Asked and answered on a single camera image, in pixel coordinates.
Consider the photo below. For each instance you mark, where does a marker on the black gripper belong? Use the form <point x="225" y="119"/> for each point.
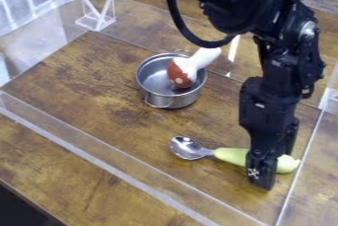
<point x="266" y="115"/>

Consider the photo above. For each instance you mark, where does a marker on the green handled metal spoon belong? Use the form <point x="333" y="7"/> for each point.
<point x="190" y="150"/>

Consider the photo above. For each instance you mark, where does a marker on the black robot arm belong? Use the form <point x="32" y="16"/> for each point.
<point x="285" y="30"/>

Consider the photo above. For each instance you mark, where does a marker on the clear acrylic right barrier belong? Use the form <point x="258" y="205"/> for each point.
<point x="311" y="201"/>

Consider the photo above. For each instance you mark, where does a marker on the clear acrylic barrier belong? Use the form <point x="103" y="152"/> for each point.
<point x="187" y="199"/>
<point x="311" y="201"/>

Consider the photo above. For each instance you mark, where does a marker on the small steel pot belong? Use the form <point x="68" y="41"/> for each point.
<point x="161" y="93"/>

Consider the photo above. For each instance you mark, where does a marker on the red white toy mushroom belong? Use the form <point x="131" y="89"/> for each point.
<point x="183" y="67"/>

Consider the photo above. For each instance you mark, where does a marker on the clear acrylic front barrier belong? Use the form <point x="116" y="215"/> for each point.
<point x="187" y="199"/>

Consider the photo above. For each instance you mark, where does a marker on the clear acrylic triangle bracket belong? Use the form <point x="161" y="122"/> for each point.
<point x="96" y="20"/>

